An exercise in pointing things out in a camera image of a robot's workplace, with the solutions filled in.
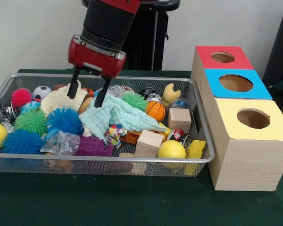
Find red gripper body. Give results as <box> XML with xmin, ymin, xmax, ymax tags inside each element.
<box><xmin>67</xmin><ymin>34</ymin><xmax>127</xmax><ymax>79</ymax></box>

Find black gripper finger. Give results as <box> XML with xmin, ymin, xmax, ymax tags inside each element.
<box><xmin>93</xmin><ymin>77</ymin><xmax>113</xmax><ymax>108</ymax></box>
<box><xmin>67</xmin><ymin>66</ymin><xmax>81</xmax><ymax>99</ymax></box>

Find cream white cloth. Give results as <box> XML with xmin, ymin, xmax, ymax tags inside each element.
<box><xmin>40</xmin><ymin>80</ymin><xmax>88</xmax><ymax>115</ymax></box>

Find mint green cloth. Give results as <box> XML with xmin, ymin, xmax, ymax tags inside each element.
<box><xmin>79</xmin><ymin>93</ymin><xmax>167</xmax><ymax>145</ymax></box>

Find small blue spiky ball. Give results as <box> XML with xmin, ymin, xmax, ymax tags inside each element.
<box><xmin>46</xmin><ymin>107</ymin><xmax>84</xmax><ymax>136</ymax></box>

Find small bright dotted fabric scrunchie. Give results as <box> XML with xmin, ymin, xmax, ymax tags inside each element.
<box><xmin>103</xmin><ymin>124</ymin><xmax>128</xmax><ymax>149</ymax></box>

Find wooden box with three holes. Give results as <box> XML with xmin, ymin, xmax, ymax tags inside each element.
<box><xmin>191</xmin><ymin>46</ymin><xmax>283</xmax><ymax>192</ymax></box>

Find black and white soccer ball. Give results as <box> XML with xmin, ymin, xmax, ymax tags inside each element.
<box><xmin>32</xmin><ymin>86</ymin><xmax>52</xmax><ymax>101</ymax></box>

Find purple knobbly rubber toy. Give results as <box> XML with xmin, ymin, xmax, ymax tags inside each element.
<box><xmin>75</xmin><ymin>135</ymin><xmax>114</xmax><ymax>157</ymax></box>

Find pink spiky ball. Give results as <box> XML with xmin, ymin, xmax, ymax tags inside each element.
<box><xmin>11</xmin><ymin>88</ymin><xmax>33</xmax><ymax>108</ymax></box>

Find crushed clear plastic bottle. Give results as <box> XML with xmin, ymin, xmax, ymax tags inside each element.
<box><xmin>39</xmin><ymin>129</ymin><xmax>81</xmax><ymax>156</ymax></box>

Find large blue spiky ball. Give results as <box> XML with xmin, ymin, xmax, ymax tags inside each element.
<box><xmin>0</xmin><ymin>129</ymin><xmax>44</xmax><ymax>155</ymax></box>

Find yellow smiley face ball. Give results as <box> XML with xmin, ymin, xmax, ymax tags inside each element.
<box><xmin>157</xmin><ymin>140</ymin><xmax>187</xmax><ymax>174</ymax></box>

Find yellow cheese wedge toy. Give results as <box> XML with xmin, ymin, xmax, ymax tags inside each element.
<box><xmin>183</xmin><ymin>139</ymin><xmax>207</xmax><ymax>176</ymax></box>

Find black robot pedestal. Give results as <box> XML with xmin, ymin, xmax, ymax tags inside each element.
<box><xmin>81</xmin><ymin>0</ymin><xmax>181</xmax><ymax>71</ymax></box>

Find shallow wire mesh bin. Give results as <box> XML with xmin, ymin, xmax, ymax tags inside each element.
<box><xmin>0</xmin><ymin>73</ymin><xmax>216</xmax><ymax>177</ymax></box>

